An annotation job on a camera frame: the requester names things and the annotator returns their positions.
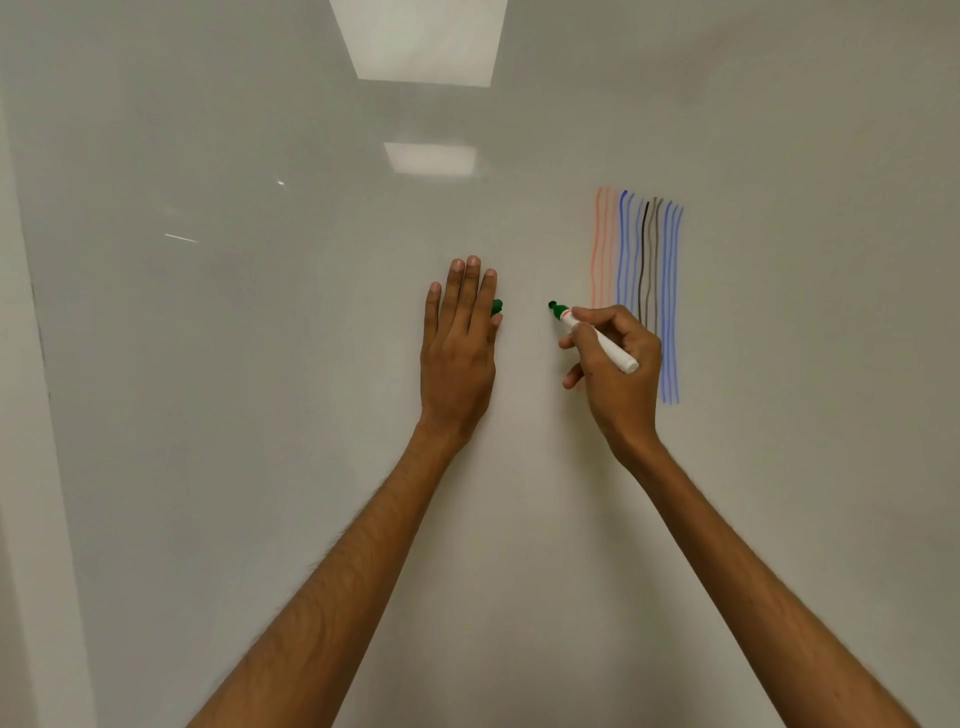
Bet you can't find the person's right hand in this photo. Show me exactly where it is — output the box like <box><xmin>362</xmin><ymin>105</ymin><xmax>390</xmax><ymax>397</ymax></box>
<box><xmin>558</xmin><ymin>304</ymin><xmax>667</xmax><ymax>468</ymax></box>

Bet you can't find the person's left hand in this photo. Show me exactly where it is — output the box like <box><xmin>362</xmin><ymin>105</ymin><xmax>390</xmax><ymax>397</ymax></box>
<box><xmin>420</xmin><ymin>255</ymin><xmax>504</xmax><ymax>445</ymax></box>

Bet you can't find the white marker with green tip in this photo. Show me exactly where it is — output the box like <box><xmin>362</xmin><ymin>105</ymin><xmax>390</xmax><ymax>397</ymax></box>
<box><xmin>549</xmin><ymin>300</ymin><xmax>641</xmax><ymax>375</ymax></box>

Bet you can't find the person's right forearm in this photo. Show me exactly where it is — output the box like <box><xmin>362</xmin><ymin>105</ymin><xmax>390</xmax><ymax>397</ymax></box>
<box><xmin>611</xmin><ymin>441</ymin><xmax>922</xmax><ymax>728</ymax></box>

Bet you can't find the person's left forearm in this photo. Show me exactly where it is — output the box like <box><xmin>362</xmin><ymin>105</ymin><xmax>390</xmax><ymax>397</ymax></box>
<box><xmin>186</xmin><ymin>421</ymin><xmax>483</xmax><ymax>728</ymax></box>

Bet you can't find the white whiteboard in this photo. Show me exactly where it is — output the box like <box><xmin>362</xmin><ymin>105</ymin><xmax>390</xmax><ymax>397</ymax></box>
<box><xmin>0</xmin><ymin>0</ymin><xmax>960</xmax><ymax>728</ymax></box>

